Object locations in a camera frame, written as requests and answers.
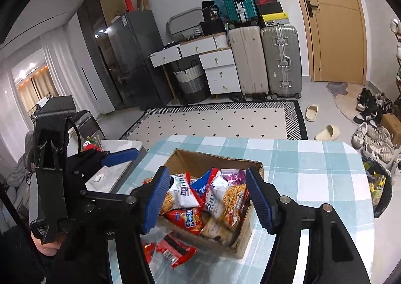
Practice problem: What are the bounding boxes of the beige slipper near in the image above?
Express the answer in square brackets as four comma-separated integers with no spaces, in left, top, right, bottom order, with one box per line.
[315,125,341,141]

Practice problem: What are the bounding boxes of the left hand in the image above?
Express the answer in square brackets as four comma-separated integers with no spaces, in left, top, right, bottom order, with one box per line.
[31,232,67,257]

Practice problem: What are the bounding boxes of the SF cardboard box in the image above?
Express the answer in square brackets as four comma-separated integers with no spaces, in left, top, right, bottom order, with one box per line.
[158,149,263,259]

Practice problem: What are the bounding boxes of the silver white snack bag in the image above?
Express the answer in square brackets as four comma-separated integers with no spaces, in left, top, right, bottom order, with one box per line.
[160,173,202,215]

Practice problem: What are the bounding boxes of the red barcode snack packet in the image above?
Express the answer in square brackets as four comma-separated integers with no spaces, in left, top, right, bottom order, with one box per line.
[156,233,197,269]

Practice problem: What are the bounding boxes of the teal checked tablecloth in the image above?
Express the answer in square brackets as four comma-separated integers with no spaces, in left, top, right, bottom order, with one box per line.
[118,135,374,283]

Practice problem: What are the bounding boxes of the wooden door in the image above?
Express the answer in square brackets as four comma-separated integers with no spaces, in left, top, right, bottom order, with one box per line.
[299,0,367,84]

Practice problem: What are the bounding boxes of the black refrigerator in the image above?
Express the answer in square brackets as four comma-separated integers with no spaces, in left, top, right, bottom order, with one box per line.
[107,11,173,110]

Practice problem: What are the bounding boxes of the beige suitcase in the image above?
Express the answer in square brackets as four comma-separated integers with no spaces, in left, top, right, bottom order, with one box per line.
[228,26,269,96]

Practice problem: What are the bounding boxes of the woven laundry basket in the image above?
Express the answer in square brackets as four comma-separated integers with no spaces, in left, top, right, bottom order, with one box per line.
[174,65,209,104]

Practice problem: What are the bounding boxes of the silver suitcase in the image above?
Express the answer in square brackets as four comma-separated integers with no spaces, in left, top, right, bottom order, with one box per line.
[261,25,302,99]

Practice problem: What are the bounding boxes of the orange noodle snack bag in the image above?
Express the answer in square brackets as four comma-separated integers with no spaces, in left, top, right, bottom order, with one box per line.
[221,184,247,230]

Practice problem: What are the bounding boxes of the patterned floor rug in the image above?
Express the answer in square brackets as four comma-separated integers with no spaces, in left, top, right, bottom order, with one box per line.
[122,99,308,145]

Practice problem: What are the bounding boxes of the beige slipper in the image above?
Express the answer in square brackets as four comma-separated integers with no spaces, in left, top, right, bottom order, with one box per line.
[305,104,319,122]
[315,125,341,141]

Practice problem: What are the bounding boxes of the stacked shoe boxes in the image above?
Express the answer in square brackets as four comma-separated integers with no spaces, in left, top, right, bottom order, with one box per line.
[254,0,289,27]

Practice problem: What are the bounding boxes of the beige slipper far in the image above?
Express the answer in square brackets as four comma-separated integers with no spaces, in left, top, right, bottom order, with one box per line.
[305,104,319,122]

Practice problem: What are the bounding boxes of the blue snack packet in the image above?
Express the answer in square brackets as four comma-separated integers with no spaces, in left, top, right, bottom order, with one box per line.
[190,168,221,203]

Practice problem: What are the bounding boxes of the white drawer cabinet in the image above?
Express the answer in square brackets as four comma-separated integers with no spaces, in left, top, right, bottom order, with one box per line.
[150,33,241,95]

